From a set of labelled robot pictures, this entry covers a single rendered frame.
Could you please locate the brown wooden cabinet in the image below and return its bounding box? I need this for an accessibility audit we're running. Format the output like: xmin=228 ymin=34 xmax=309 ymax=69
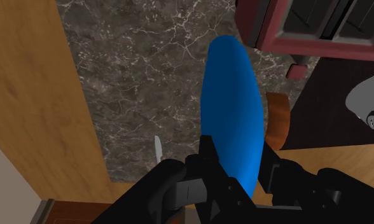
xmin=30 ymin=198 xmax=114 ymax=224

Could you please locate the dark red toaster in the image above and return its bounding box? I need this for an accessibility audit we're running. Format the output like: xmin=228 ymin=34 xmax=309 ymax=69
xmin=235 ymin=0 xmax=374 ymax=81

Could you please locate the blue oval plate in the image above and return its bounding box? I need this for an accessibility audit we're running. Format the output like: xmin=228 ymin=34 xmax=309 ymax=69
xmin=200 ymin=34 xmax=266 ymax=200

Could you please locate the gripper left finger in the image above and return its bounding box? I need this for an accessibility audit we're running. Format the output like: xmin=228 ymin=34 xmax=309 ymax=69
xmin=90 ymin=134 xmax=260 ymax=224

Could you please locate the white knife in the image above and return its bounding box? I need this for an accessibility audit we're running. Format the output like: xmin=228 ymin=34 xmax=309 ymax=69
xmin=154 ymin=134 xmax=163 ymax=165

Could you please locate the brown wooden plate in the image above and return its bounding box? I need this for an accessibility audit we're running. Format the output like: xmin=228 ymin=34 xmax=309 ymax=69
xmin=264 ymin=91 xmax=292 ymax=152

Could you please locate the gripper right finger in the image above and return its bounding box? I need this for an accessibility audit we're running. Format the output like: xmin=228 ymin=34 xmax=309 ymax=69
xmin=257 ymin=142 xmax=374 ymax=224

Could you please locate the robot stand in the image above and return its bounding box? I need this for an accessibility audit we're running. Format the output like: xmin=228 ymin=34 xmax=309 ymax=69
xmin=280 ymin=57 xmax=374 ymax=151

